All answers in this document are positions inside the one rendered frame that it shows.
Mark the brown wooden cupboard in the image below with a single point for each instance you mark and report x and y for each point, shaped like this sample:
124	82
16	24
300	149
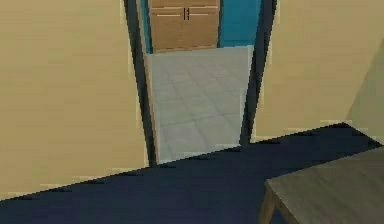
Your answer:
185	28

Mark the grey brown wooden table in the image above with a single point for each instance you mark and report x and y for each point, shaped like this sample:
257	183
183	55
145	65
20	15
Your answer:
333	190

